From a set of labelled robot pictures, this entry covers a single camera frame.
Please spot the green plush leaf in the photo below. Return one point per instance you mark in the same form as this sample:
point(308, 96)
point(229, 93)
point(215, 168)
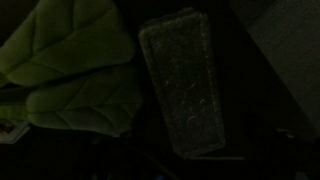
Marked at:
point(71, 63)

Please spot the dark block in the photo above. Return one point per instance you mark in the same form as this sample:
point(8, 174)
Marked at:
point(178, 52)

